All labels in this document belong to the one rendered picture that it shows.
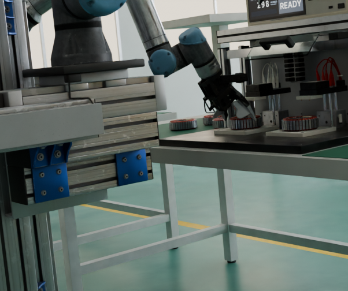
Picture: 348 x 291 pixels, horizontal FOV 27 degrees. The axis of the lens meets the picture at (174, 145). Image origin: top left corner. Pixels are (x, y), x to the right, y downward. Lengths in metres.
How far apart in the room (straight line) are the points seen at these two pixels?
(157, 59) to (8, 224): 0.64
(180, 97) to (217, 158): 5.81
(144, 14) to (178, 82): 5.80
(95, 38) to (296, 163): 0.60
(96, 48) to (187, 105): 6.26
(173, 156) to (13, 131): 0.87
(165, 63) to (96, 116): 0.53
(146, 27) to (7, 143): 0.75
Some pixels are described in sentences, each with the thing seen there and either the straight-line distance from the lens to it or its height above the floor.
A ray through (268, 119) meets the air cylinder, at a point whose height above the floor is 0.79.
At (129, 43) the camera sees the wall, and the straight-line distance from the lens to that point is 7.56.
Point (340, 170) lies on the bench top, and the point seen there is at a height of 0.72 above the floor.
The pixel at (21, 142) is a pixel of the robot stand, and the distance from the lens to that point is 1.53.
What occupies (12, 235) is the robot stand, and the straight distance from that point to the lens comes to 1.88.
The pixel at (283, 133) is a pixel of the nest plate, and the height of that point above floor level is 0.78.
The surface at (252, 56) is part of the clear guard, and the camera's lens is 2.13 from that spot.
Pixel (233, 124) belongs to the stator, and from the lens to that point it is 2.36.
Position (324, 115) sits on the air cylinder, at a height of 0.81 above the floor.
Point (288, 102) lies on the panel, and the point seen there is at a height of 0.84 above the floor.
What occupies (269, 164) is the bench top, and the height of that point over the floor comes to 0.72.
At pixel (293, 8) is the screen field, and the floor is 1.15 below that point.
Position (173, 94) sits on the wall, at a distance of 7.87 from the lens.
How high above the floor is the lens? 1.03
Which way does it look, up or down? 7 degrees down
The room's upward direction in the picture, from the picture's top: 5 degrees counter-clockwise
